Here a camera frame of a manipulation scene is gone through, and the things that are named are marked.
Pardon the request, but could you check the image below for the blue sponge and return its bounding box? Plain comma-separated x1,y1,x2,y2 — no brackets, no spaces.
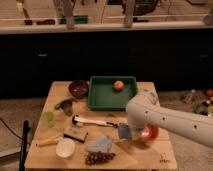
118,123,131,139

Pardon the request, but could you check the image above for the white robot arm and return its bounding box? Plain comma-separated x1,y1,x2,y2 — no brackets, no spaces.
126,89,213,148

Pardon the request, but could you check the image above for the orange-red bowl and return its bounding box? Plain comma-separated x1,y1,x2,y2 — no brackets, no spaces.
140,124,159,143

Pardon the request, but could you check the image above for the blue grey cloth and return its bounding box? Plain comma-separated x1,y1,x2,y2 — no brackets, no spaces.
85,136,112,153

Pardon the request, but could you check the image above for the bunch of dark grapes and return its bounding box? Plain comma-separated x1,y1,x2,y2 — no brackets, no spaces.
85,152,116,165

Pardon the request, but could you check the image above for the green plastic tray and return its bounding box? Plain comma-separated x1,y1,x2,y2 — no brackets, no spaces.
88,76,138,111

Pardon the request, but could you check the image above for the orange fruit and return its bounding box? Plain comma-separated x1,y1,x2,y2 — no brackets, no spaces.
113,80,124,91

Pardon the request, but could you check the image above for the white small bowl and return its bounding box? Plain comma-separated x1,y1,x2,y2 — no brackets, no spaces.
56,138,75,158

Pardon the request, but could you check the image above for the dark brown bowl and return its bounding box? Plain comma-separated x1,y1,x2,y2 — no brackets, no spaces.
68,80,89,99

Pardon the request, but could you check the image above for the green and brown vegetable toy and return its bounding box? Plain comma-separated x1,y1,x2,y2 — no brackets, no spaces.
54,98,76,116

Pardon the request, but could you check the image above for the yellow banana toy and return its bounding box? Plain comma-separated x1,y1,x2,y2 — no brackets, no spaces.
36,135,62,147

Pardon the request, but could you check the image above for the light green cup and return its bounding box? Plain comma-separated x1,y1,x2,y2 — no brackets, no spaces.
41,112,55,128

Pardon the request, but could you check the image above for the white handled utensil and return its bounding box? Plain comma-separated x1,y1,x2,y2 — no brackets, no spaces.
72,115,118,128

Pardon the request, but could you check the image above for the black stand post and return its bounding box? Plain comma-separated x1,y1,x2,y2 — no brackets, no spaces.
19,120,30,171

